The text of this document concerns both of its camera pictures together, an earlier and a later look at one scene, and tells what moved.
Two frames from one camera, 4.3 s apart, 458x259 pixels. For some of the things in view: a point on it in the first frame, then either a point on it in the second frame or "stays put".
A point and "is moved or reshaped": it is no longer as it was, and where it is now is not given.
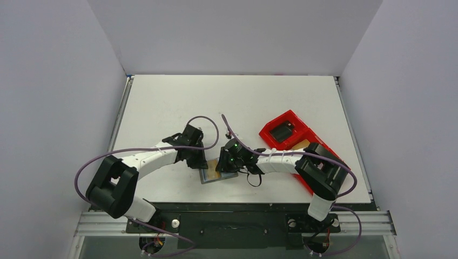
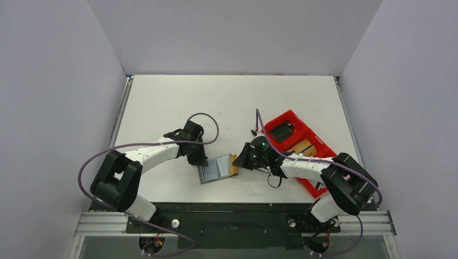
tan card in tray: (302, 144) stays put
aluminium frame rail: (93, 223) stays put
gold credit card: (211, 172) is moved or reshaped
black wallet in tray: (283, 131) stays put
